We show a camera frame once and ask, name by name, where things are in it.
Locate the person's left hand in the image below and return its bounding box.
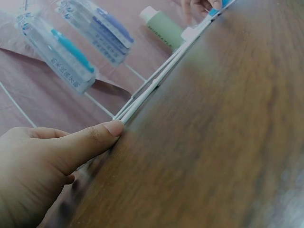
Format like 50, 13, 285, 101
0, 120, 124, 228

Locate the person's right hand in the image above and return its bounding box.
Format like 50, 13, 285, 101
181, 0, 224, 26

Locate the white wire rack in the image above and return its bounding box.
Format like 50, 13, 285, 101
0, 0, 238, 176

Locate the blue and white flat pack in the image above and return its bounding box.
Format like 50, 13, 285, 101
206, 0, 238, 19

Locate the green bottle with white cap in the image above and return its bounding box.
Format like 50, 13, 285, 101
139, 6, 189, 52

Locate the purple toothbrush blister pack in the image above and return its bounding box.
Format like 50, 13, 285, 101
54, 0, 135, 68

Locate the teal toothbrush blister pack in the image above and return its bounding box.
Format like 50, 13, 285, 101
14, 11, 99, 96

